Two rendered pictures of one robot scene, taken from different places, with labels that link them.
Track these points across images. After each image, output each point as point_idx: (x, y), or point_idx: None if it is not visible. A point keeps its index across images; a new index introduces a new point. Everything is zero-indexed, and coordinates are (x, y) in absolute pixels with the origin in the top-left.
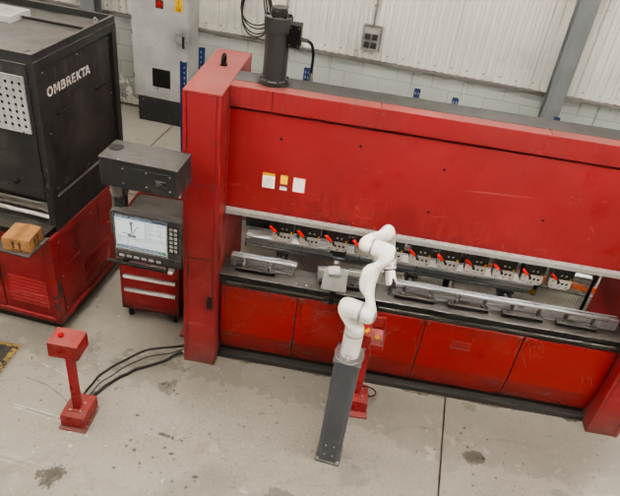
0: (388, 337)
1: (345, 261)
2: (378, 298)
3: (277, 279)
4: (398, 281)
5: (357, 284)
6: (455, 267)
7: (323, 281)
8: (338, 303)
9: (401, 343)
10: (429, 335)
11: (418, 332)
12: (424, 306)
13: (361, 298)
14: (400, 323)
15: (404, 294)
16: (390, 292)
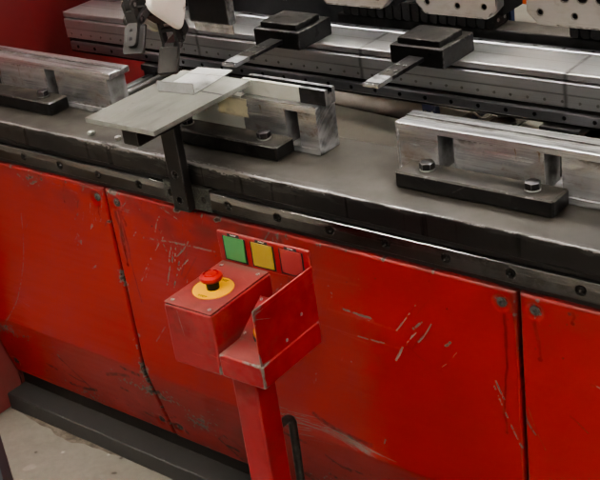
0: (403, 371)
1: (326, 82)
2: (329, 185)
3: (50, 122)
4: (421, 120)
5: (283, 138)
6: None
7: (119, 103)
8: (208, 209)
9: (455, 410)
10: (550, 372)
11: (504, 353)
12: (501, 221)
13: (267, 183)
14: (424, 304)
15: (439, 173)
16: (167, 67)
